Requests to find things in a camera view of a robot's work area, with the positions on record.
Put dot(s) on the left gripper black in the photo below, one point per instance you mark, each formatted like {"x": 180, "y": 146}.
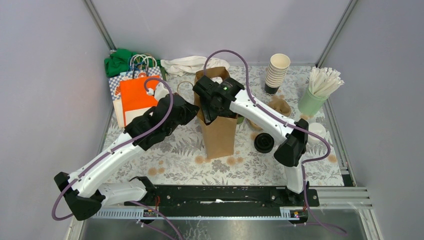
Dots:
{"x": 191, "y": 110}

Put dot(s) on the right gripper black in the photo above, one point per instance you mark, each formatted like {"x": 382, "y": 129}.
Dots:
{"x": 209, "y": 115}

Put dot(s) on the green paper cup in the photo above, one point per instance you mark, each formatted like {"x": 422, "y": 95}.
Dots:
{"x": 240, "y": 119}

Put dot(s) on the brown paper bag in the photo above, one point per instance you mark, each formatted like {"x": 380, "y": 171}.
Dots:
{"x": 219, "y": 135}

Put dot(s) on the brown pulp cup carrier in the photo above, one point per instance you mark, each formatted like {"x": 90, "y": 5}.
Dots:
{"x": 280, "y": 106}

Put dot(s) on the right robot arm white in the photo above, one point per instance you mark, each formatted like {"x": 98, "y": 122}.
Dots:
{"x": 289, "y": 135}

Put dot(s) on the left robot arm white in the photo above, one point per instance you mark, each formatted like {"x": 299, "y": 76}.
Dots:
{"x": 86, "y": 191}

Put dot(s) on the white cloth bag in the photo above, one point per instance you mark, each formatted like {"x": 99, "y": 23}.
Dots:
{"x": 191, "y": 64}

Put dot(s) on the orange paper bag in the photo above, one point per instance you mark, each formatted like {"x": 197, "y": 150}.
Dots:
{"x": 134, "y": 98}

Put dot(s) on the floral table mat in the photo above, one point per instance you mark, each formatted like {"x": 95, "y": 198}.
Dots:
{"x": 181, "y": 158}

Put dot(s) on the black cup lids stack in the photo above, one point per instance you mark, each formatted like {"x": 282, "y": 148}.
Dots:
{"x": 264, "y": 143}

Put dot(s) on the stack of paper cups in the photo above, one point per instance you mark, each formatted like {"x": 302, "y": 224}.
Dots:
{"x": 276, "y": 72}

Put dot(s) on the blue checkered paper bag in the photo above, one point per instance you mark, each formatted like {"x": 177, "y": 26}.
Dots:
{"x": 114, "y": 87}

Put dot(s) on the green cloth bag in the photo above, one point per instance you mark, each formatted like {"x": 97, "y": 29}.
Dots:
{"x": 121, "y": 60}

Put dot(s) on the green straw holder cup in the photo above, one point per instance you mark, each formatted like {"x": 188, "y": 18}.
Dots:
{"x": 309, "y": 104}

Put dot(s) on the white wrapped straws bundle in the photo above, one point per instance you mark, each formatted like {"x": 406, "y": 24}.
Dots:
{"x": 324, "y": 81}

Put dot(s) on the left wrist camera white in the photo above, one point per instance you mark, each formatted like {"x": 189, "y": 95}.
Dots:
{"x": 159, "y": 92}

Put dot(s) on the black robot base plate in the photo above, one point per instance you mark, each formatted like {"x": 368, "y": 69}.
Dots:
{"x": 214, "y": 199}

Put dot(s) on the white slotted cable duct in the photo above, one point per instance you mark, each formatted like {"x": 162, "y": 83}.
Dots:
{"x": 145, "y": 214}

